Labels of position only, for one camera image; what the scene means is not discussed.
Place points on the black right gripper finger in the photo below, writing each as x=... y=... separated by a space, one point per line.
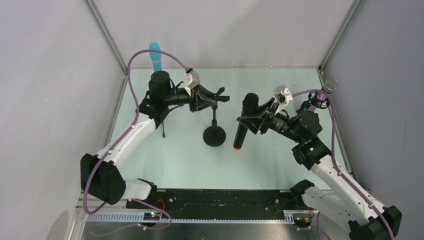
x=263 y=107
x=254 y=123

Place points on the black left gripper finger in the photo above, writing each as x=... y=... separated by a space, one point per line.
x=209 y=94
x=212 y=100

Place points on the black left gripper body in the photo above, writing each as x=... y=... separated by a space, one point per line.
x=194 y=100

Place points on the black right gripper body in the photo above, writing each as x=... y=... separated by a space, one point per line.
x=266 y=118

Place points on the black microphone orange tip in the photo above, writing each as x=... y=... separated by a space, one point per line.
x=249 y=104

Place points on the black round-base microphone stand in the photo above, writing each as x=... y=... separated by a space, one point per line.
x=214 y=135

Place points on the black shock-mount tripod stand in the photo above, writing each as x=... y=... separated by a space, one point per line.
x=315 y=100

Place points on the small black tripod microphone stand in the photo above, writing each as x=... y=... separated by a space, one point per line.
x=163 y=130

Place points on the blue microphone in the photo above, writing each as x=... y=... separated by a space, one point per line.
x=155 y=56

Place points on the purple glitter microphone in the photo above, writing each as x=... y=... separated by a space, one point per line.
x=330 y=85

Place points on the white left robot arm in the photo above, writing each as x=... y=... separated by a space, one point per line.
x=100 y=173

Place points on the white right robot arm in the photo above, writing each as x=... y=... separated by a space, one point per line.
x=350 y=206

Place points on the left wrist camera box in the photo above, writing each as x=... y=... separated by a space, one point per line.
x=191 y=79

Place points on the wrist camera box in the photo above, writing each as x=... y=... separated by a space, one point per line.
x=283 y=97
x=191 y=79

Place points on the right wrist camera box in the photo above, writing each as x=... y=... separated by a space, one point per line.
x=283 y=97

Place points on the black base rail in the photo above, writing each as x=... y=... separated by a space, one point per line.
x=228 y=204

